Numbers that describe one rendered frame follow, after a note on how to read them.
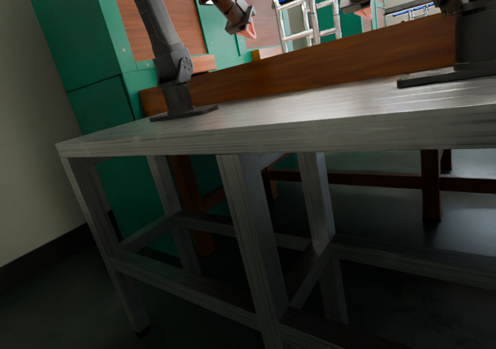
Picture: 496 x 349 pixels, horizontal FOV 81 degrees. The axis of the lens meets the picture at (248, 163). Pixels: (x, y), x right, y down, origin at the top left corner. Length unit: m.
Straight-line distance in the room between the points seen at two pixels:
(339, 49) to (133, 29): 0.87
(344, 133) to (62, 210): 1.75
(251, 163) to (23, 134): 1.55
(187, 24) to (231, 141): 1.15
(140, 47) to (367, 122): 1.12
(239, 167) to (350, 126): 0.17
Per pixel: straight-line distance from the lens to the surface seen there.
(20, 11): 2.00
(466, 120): 0.31
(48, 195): 1.90
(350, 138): 0.33
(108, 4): 1.30
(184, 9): 1.54
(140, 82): 1.28
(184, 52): 0.77
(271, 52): 1.90
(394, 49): 0.69
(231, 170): 0.43
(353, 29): 3.82
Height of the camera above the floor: 0.73
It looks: 16 degrees down
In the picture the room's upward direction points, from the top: 13 degrees counter-clockwise
